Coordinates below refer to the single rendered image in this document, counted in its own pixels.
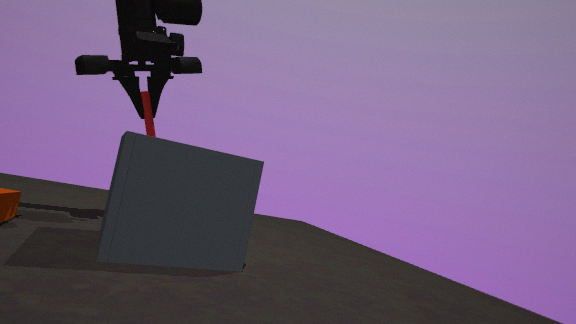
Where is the red peg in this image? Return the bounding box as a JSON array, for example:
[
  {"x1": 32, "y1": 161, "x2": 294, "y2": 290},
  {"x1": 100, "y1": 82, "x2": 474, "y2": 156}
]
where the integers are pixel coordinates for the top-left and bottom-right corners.
[{"x1": 140, "y1": 91, "x2": 156, "y2": 137}]

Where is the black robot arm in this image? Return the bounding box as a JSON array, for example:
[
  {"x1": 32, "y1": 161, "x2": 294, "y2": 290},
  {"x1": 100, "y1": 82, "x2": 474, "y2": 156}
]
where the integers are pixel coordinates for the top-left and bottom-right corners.
[{"x1": 115, "y1": 0, "x2": 202, "y2": 63}]

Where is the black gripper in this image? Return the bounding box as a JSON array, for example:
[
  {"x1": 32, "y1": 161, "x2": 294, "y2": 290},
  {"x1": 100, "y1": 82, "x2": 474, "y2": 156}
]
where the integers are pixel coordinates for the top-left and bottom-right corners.
[{"x1": 75, "y1": 18, "x2": 202, "y2": 119}]

